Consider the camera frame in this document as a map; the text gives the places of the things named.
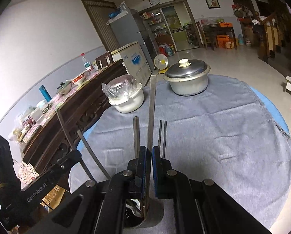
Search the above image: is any black utensil holder cup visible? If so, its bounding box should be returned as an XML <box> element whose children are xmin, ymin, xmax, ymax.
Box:
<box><xmin>123</xmin><ymin>198</ymin><xmax>164</xmax><ymax>229</ymax></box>

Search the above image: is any white chest freezer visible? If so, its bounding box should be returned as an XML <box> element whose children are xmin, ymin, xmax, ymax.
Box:
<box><xmin>111</xmin><ymin>41</ymin><xmax>152</xmax><ymax>87</ymax></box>

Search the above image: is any dark chopstick one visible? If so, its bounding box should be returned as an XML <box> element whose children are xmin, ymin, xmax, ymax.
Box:
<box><xmin>56</xmin><ymin>108</ymin><xmax>94</xmax><ymax>180</ymax></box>

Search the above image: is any grey refrigerator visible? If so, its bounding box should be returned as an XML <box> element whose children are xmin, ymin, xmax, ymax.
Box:
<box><xmin>107</xmin><ymin>9</ymin><xmax>157</xmax><ymax>71</ymax></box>

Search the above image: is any blue thermos bottle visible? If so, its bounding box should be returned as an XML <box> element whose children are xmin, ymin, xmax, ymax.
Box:
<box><xmin>39</xmin><ymin>85</ymin><xmax>52</xmax><ymax>103</ymax></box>

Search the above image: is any dark chopstick two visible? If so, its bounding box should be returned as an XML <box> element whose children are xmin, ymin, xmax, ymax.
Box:
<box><xmin>77</xmin><ymin>129</ymin><xmax>111</xmax><ymax>180</ymax></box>

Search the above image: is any small electric fan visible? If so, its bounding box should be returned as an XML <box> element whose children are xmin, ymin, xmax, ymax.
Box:
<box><xmin>153</xmin><ymin>54</ymin><xmax>168</xmax><ymax>74</ymax></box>

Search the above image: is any dark chopstick three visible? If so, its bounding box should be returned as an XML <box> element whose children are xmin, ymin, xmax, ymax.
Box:
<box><xmin>133</xmin><ymin>116</ymin><xmax>140</xmax><ymax>158</ymax></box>

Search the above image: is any dark chopstick six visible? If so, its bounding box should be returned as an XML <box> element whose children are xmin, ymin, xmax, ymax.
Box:
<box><xmin>162</xmin><ymin>121</ymin><xmax>167</xmax><ymax>159</ymax></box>

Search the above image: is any blue table mat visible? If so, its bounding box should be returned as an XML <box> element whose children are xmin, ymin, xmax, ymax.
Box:
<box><xmin>76</xmin><ymin>87</ymin><xmax>290</xmax><ymax>151</ymax></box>

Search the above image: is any white ceramic pot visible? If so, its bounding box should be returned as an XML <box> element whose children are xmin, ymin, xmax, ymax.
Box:
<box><xmin>108</xmin><ymin>82</ymin><xmax>144</xmax><ymax>113</ymax></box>

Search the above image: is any grey table cloth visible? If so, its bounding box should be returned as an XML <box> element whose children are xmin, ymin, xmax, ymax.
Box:
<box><xmin>84</xmin><ymin>75</ymin><xmax>291</xmax><ymax>229</ymax></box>

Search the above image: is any dark chopstick four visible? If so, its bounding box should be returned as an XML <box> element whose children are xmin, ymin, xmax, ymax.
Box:
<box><xmin>144</xmin><ymin>75</ymin><xmax>157</xmax><ymax>215</ymax></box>

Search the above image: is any dark chopstick five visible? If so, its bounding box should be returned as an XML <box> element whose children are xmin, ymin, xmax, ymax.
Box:
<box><xmin>158</xmin><ymin>119</ymin><xmax>163</xmax><ymax>150</ymax></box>

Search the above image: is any framed wall picture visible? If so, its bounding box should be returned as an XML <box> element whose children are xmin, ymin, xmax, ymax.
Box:
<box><xmin>205</xmin><ymin>0</ymin><xmax>221</xmax><ymax>9</ymax></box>

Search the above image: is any metal pot lid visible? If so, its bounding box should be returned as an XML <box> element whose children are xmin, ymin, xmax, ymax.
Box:
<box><xmin>165</xmin><ymin>58</ymin><xmax>207</xmax><ymax>78</ymax></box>

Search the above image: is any carved dark wooden sideboard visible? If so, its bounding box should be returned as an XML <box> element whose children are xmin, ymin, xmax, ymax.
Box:
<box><xmin>22</xmin><ymin>59</ymin><xmax>127</xmax><ymax>173</ymax></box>

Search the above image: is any aluminium pot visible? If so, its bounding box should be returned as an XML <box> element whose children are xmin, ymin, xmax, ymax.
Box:
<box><xmin>163</xmin><ymin>65</ymin><xmax>211</xmax><ymax>96</ymax></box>

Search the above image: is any clear plastic bag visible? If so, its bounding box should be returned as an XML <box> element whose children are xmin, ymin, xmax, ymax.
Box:
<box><xmin>102</xmin><ymin>74</ymin><xmax>138</xmax><ymax>99</ymax></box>

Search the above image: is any round wall clock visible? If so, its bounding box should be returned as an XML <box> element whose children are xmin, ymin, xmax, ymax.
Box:
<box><xmin>149</xmin><ymin>0</ymin><xmax>160</xmax><ymax>6</ymax></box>

